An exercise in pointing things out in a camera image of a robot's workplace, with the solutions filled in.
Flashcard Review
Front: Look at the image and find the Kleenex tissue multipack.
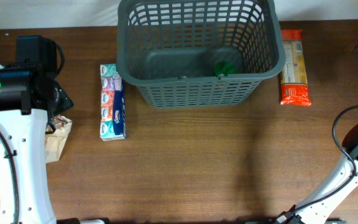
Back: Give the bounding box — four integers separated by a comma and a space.
99, 63, 126, 141

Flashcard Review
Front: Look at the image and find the green lid jar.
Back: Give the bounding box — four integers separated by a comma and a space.
214, 61, 236, 77

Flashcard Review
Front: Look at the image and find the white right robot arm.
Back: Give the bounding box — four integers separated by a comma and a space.
275, 125, 358, 223

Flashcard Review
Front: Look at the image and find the beige snack bag left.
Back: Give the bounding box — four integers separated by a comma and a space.
45, 115, 72, 163

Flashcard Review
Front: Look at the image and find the red orange pasta packet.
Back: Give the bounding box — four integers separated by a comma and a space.
280, 29, 311, 106

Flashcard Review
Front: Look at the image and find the grey plastic mesh basket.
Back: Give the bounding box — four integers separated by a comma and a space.
116, 0, 285, 108

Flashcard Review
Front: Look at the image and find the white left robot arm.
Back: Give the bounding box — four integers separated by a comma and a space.
0, 35, 73, 223

